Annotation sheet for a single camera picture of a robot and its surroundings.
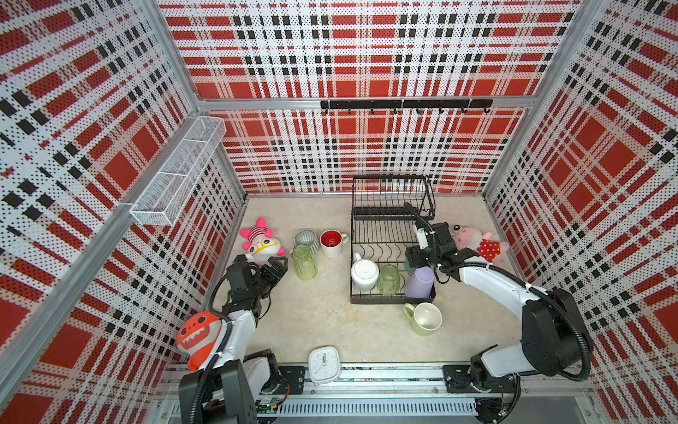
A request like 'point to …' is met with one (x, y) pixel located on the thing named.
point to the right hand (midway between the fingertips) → (420, 249)
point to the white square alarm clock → (324, 365)
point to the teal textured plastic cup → (410, 266)
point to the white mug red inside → (332, 242)
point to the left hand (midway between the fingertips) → (286, 265)
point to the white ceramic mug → (365, 273)
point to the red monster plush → (196, 335)
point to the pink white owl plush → (262, 246)
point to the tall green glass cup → (306, 262)
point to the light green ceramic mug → (425, 317)
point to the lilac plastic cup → (420, 283)
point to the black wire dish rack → (383, 230)
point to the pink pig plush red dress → (487, 248)
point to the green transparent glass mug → (388, 280)
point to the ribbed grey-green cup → (307, 237)
